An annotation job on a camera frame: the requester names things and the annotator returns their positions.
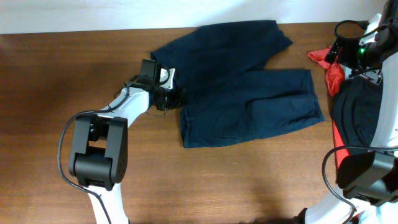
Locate black garment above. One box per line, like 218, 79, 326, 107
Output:
331, 77, 383, 146

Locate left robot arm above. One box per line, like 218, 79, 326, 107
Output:
67, 59, 181, 223

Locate white garment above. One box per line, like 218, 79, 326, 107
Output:
358, 203, 397, 224

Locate red garment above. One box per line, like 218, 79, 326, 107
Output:
307, 46, 349, 168

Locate navy blue shorts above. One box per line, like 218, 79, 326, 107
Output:
150, 20, 324, 148

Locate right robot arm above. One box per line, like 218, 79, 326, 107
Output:
295, 0, 397, 223

